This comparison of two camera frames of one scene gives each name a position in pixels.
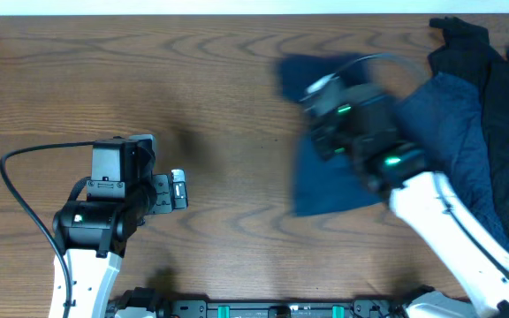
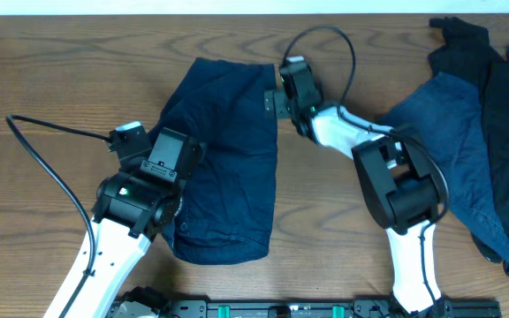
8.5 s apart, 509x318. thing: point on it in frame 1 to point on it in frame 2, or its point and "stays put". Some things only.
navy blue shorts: x=322 y=185 to x=229 y=200
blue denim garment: x=444 y=116 stays put
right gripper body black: x=325 y=139 to x=270 y=104
